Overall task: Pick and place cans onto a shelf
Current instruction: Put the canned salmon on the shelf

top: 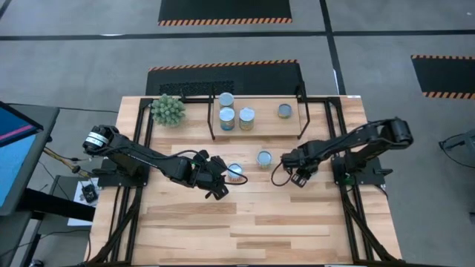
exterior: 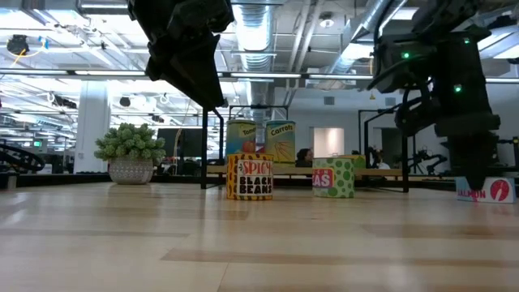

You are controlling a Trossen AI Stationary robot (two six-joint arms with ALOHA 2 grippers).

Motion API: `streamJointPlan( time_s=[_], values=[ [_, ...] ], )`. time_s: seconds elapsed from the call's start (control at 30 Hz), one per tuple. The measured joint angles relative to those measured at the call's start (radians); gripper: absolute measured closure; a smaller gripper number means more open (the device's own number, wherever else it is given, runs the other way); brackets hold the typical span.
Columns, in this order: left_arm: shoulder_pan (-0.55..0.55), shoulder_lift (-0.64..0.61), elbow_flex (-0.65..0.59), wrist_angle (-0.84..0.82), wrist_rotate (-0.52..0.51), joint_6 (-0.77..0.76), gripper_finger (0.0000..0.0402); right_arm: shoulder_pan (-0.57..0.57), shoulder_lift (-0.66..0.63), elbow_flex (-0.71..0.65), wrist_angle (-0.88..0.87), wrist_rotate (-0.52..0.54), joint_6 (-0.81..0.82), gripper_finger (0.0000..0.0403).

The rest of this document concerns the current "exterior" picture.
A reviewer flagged yellow green labelled can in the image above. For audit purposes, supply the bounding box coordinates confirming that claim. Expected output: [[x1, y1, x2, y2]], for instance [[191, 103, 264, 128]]
[[339, 154, 367, 170]]

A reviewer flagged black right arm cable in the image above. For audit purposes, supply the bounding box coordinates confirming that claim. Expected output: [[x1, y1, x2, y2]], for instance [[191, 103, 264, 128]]
[[395, 87, 437, 137]]

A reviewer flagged person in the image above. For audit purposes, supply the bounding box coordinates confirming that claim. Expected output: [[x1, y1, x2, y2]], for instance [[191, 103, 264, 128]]
[[294, 147, 315, 168], [367, 146, 391, 170]]

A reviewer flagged green dotted peas can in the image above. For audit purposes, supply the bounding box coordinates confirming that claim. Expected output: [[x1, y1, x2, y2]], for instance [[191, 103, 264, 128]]
[[311, 157, 356, 200]]

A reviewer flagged silver round ventilation duct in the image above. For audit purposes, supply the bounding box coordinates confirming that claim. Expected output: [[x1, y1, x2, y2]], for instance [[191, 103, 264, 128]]
[[283, 0, 409, 107], [233, 0, 281, 122]]

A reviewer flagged black computer monitor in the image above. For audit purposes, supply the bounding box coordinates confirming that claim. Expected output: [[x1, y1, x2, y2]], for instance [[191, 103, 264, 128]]
[[157, 127, 204, 159]]

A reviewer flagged blue tomatoes can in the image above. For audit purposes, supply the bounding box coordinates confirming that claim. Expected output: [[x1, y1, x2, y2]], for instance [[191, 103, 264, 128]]
[[225, 118, 257, 156]]

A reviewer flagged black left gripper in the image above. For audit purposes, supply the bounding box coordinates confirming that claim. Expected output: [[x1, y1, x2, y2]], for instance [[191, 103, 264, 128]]
[[128, 0, 234, 111]]

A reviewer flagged black ceiling cable reel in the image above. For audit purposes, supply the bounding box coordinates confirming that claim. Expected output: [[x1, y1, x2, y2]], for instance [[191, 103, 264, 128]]
[[6, 34, 30, 56]]

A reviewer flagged salmon can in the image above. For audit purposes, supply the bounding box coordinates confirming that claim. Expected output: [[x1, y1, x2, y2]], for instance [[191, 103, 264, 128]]
[[455, 176, 517, 204]]

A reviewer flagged black curved cable track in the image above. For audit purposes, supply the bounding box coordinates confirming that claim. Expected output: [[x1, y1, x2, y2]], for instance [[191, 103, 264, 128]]
[[0, 144, 47, 174]]

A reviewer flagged green plant in patterned pot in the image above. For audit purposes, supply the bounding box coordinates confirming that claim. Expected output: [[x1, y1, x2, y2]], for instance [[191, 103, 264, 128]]
[[93, 122, 167, 186]]

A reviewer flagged white building column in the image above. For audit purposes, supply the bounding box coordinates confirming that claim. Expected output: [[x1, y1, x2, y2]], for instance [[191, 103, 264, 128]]
[[73, 79, 112, 174]]

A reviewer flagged wooden shelf with black frame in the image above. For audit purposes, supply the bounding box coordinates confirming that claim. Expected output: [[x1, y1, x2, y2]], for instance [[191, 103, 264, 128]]
[[200, 105, 410, 194]]

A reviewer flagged spicy black beans can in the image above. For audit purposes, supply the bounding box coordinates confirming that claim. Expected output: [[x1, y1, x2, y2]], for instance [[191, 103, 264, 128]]
[[225, 152, 275, 201]]

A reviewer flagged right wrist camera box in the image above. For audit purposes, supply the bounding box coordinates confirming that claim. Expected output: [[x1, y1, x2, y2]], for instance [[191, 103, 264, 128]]
[[367, 32, 437, 94]]

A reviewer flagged long ceiling light rail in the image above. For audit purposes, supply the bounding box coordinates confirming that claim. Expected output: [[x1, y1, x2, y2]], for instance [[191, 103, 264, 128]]
[[0, 67, 519, 84]]

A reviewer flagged yellow carrots can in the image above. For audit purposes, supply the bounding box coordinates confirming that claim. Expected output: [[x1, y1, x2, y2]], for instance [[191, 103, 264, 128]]
[[265, 119, 298, 168]]

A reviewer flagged black table edge frame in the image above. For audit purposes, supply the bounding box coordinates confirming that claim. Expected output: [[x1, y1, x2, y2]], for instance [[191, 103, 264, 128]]
[[0, 170, 519, 198]]

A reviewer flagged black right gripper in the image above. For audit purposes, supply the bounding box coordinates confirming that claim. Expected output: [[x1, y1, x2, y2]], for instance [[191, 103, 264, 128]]
[[433, 28, 502, 191]]

